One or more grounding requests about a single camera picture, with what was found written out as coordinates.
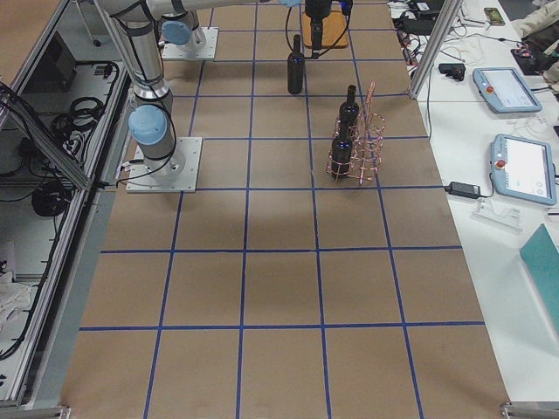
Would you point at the copper wire bottle basket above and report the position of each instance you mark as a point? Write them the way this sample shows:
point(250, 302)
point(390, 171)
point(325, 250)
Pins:
point(367, 138)

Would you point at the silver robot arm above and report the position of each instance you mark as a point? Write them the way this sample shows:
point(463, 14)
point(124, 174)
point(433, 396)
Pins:
point(133, 30)
point(186, 39)

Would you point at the blue teach pendant near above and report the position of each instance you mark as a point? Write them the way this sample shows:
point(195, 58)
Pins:
point(523, 168)

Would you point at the dark wine bottle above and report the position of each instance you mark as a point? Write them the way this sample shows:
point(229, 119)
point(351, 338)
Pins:
point(295, 67)
point(341, 151)
point(349, 109)

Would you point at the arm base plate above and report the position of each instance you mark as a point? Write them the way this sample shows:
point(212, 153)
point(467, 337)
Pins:
point(202, 45)
point(177, 174)

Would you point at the blue teach pendant far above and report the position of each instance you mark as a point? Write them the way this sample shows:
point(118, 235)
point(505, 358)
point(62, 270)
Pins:
point(505, 90)

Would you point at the clear acrylic stand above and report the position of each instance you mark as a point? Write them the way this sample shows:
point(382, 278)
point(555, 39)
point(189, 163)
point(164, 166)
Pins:
point(503, 217)

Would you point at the wooden tray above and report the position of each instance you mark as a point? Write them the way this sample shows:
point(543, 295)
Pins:
point(334, 31)

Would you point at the black power adapter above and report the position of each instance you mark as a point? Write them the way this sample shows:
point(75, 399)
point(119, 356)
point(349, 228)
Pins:
point(465, 190)

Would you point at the blue teach pendant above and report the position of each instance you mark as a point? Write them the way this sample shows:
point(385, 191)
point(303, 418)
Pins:
point(505, 90)
point(523, 168)

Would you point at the aluminium frame post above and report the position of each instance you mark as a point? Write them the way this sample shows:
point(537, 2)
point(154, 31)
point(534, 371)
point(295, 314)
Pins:
point(440, 30)

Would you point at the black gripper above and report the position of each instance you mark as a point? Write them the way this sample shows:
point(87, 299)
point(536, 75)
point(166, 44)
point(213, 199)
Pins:
point(316, 9)

